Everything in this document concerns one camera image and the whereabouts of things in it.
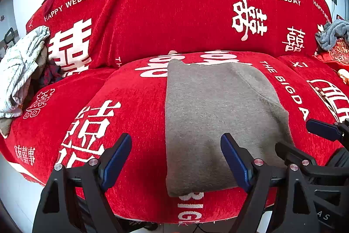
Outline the grey-blue towel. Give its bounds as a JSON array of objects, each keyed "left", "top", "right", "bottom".
[{"left": 315, "top": 19, "right": 349, "bottom": 51}]

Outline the red printed sofa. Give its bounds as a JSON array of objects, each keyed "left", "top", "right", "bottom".
[{"left": 0, "top": 0, "right": 349, "bottom": 225}]

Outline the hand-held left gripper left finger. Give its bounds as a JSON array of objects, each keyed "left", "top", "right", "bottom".
[{"left": 33, "top": 133, "right": 133, "bottom": 233}]

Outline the dark plaid cloth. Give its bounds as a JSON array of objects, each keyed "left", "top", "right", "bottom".
[{"left": 38, "top": 62, "right": 65, "bottom": 89}]

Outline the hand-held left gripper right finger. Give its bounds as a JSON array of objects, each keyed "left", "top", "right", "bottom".
[{"left": 220, "top": 133, "right": 322, "bottom": 233}]

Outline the small orange white object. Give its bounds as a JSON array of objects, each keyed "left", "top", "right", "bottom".
[{"left": 337, "top": 69, "right": 349, "bottom": 85}]

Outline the black cable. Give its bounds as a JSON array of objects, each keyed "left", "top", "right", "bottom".
[{"left": 188, "top": 222, "right": 217, "bottom": 233}]

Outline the brown-grey cloth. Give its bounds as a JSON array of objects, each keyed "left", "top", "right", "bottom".
[{"left": 0, "top": 116, "right": 14, "bottom": 139}]

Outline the grey knit sweater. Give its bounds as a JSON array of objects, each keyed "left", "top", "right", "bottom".
[{"left": 165, "top": 59, "right": 296, "bottom": 197}]

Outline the white striped cloth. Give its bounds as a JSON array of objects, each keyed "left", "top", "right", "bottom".
[{"left": 0, "top": 26, "right": 51, "bottom": 118}]

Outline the red embroidered cushion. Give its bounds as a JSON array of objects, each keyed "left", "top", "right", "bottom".
[{"left": 313, "top": 36, "right": 349, "bottom": 67}]

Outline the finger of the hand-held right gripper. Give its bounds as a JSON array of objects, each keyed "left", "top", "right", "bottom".
[
  {"left": 275, "top": 142, "right": 318, "bottom": 168},
  {"left": 306, "top": 118, "right": 349, "bottom": 144}
]

